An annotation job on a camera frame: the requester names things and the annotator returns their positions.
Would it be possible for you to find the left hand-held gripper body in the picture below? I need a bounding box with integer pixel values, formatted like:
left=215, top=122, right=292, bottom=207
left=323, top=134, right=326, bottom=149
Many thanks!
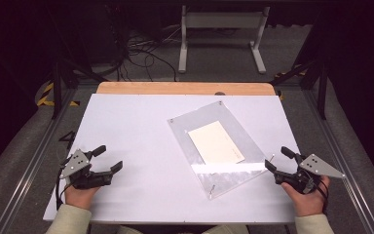
left=59, top=148, right=115, bottom=190

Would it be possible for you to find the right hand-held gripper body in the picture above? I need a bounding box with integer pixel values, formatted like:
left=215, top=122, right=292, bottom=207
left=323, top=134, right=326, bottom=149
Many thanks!
left=274, top=153, right=346, bottom=195

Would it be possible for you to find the cream paper card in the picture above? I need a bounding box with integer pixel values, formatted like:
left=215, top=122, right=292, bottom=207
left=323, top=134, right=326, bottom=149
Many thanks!
left=187, top=120, right=246, bottom=165

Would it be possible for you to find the person's left hand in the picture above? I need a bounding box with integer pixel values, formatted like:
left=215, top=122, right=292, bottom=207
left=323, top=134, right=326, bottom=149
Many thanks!
left=63, top=184, right=101, bottom=211

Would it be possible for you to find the person's right hand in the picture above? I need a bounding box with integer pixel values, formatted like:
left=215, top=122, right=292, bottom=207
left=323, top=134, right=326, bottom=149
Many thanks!
left=280, top=175, right=331, bottom=217

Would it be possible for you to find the black metal stand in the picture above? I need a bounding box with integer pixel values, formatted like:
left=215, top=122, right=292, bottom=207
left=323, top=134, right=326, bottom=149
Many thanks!
left=270, top=57, right=329, bottom=120
left=51, top=57, right=109, bottom=120

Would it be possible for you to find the yellow black floor tape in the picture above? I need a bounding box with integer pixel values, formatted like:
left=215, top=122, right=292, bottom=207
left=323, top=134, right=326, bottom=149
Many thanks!
left=36, top=81, right=81, bottom=107
left=274, top=63, right=307, bottom=101

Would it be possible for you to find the white metal table stand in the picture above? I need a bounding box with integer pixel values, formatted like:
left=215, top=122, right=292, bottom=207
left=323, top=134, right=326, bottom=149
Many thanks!
left=177, top=5, right=271, bottom=75

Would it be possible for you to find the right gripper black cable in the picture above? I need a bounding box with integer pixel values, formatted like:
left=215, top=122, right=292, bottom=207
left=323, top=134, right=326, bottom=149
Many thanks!
left=316, top=179, right=331, bottom=215

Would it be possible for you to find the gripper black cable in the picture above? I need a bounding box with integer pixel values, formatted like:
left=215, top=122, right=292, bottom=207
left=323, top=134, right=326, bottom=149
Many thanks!
left=55, top=174, right=74, bottom=211
left=316, top=179, right=331, bottom=215

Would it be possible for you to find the aluminium rail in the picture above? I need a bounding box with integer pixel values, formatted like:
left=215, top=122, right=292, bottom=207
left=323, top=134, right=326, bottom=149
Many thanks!
left=301, top=87, right=374, bottom=234
left=0, top=87, right=76, bottom=234

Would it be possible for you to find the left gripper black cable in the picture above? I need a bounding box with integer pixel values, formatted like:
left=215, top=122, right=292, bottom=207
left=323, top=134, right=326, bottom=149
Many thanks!
left=55, top=174, right=74, bottom=211

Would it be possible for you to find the tangle of black floor cables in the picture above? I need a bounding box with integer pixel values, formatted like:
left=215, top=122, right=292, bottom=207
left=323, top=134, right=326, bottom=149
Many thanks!
left=115, top=25, right=178, bottom=83

